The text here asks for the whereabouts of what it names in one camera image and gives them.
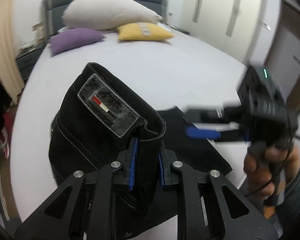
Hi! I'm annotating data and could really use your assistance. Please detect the right side nightstand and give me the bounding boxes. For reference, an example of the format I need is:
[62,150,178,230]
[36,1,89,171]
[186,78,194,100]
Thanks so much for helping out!
[165,24,190,36]

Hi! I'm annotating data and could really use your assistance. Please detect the white wardrobe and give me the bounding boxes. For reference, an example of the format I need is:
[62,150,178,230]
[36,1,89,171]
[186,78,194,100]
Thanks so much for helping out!
[180,0,262,62]

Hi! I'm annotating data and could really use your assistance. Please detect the dark grey nightstand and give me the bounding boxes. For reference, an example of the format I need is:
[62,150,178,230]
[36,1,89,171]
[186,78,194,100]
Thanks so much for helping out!
[16,43,46,83]

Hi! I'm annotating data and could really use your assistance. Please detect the large beige pillow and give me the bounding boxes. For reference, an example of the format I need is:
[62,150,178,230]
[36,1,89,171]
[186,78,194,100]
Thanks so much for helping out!
[62,0,162,30]

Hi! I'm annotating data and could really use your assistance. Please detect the purple cushion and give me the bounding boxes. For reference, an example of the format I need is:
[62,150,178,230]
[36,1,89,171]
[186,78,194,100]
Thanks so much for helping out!
[50,28,105,56]

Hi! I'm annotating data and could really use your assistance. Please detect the yellow cushion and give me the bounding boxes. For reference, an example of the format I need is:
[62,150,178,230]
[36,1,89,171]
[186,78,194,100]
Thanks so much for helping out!
[117,22,174,41]

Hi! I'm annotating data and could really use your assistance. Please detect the beige curtain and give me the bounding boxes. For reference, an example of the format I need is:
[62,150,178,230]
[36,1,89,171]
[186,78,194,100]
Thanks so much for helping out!
[0,0,25,105]

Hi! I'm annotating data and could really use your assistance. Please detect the black denim pants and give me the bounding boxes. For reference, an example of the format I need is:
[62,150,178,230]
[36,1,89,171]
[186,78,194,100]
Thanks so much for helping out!
[48,62,233,238]

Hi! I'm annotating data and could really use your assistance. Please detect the white bed mattress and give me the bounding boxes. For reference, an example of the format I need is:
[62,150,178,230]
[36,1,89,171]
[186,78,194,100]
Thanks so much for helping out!
[9,26,268,240]

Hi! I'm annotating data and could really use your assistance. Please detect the person right hand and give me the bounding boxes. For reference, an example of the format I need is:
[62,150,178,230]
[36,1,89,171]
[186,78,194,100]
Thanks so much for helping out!
[244,146,300,202]

